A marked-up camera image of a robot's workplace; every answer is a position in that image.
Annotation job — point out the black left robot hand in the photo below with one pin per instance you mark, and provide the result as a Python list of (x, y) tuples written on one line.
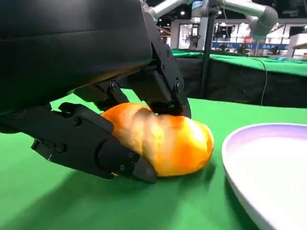
[(72, 48)]

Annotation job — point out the orange and white bread roll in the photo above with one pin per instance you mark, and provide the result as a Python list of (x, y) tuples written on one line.
[(172, 143)]

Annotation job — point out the black vertical pole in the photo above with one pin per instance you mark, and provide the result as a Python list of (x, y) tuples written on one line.
[(208, 48)]

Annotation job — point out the black fabric drape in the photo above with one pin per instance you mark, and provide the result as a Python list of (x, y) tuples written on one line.
[(239, 83)]

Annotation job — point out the green cloth of neighbouring table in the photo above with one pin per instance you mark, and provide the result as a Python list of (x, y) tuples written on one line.
[(275, 63)]

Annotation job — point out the lilac plate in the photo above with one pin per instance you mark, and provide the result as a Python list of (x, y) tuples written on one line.
[(268, 167)]

